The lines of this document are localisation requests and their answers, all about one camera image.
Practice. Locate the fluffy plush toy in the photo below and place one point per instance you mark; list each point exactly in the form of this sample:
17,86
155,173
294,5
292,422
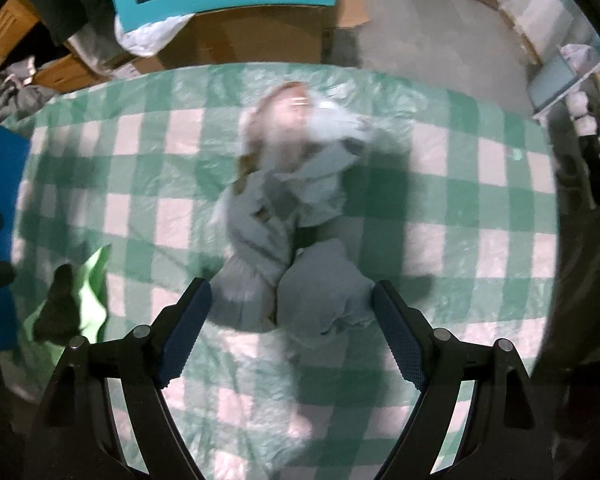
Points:
275,120

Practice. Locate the blue-grey garment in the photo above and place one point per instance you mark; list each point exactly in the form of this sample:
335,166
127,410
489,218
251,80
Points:
265,220

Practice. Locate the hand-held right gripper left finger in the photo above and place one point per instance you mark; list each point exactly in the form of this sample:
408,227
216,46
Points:
185,330

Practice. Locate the large brown cardboard box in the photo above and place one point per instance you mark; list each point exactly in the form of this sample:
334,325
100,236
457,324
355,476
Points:
260,35

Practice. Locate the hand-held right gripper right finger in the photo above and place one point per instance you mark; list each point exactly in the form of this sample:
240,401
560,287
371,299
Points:
400,335

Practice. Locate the light green cloth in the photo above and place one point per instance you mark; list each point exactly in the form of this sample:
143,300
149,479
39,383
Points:
92,290

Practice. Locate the light grey cloth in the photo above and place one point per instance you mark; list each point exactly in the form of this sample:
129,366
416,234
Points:
240,295

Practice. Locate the cardboard box with blue outside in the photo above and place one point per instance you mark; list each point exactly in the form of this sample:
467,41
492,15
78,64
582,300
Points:
5,170

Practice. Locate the grey patterned cloth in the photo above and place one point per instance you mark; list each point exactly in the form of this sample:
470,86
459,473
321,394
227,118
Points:
5,90

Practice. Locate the glass panel with white frame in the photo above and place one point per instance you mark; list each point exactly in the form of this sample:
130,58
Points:
555,80

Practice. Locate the white plastic bag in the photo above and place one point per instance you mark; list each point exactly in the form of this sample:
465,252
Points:
150,35

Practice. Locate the green white checked blanket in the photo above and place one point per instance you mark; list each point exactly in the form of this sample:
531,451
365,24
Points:
455,260

